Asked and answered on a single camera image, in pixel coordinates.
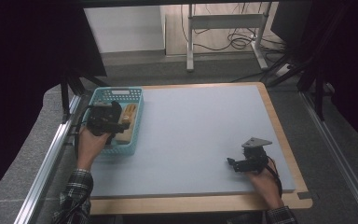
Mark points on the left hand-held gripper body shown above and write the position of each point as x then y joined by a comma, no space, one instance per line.
102,119

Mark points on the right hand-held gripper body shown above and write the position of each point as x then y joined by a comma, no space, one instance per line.
256,158

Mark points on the beige and orange glove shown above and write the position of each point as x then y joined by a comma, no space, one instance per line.
128,113

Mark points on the teal plastic basket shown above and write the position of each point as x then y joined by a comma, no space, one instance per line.
136,130

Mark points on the person's right hand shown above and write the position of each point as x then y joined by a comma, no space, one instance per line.
265,186

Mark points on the person's left hand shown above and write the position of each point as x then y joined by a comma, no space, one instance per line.
90,147

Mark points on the light grey table mat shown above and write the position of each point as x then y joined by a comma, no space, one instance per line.
192,149

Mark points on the black tripod stand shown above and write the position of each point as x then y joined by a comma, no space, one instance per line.
70,87

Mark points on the black curtain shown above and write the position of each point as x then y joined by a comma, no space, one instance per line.
351,62
21,77

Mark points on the black metal stand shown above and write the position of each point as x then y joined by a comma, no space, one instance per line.
318,90

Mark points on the white power strip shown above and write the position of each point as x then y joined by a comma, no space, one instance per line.
282,70

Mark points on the white cabinet panel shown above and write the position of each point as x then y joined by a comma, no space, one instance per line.
124,28

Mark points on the grey corner bracket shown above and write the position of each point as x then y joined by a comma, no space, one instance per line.
305,195

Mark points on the aluminium rail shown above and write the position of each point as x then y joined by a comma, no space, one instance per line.
338,155
43,174

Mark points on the white metal desk frame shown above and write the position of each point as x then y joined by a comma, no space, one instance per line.
227,21

